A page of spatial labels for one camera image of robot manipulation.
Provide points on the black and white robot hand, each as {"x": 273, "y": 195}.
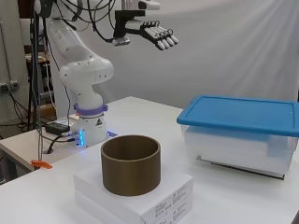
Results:
{"x": 152, "y": 32}

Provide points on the blue plastic lid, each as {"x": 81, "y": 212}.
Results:
{"x": 239, "y": 113}

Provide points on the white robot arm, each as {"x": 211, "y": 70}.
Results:
{"x": 84, "y": 74}

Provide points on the white hanging sheet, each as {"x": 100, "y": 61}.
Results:
{"x": 233, "y": 46}

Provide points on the black tripod stand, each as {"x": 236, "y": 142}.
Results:
{"x": 33, "y": 62}

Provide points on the clear plastic box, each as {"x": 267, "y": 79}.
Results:
{"x": 236, "y": 149}

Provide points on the brown round tub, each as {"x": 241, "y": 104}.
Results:
{"x": 130, "y": 177}

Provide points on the white flat box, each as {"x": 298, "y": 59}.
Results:
{"x": 90, "y": 183}
{"x": 93, "y": 208}

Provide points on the orange clamp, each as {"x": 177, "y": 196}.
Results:
{"x": 40, "y": 164}

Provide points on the white side table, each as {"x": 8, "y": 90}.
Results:
{"x": 18, "y": 146}

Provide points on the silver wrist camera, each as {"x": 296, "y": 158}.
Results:
{"x": 121, "y": 41}

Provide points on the grey wall socket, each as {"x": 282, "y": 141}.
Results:
{"x": 12, "y": 84}

